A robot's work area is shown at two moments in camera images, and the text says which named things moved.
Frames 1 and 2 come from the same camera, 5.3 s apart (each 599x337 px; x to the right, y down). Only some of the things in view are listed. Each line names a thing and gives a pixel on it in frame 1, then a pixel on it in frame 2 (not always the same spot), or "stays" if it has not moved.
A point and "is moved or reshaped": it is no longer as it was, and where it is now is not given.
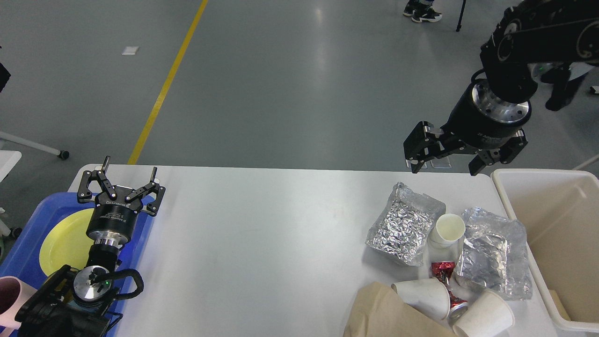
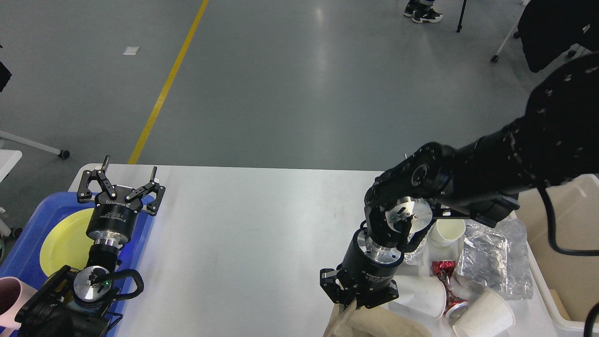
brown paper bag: x=377 y=311 is moved or reshaped
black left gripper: x=112 y=221 stays
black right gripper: x=483 y=121 → x=368 y=267
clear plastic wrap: x=494 y=255 stays
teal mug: x=75 y=304 stays
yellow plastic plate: x=67 y=243 stays
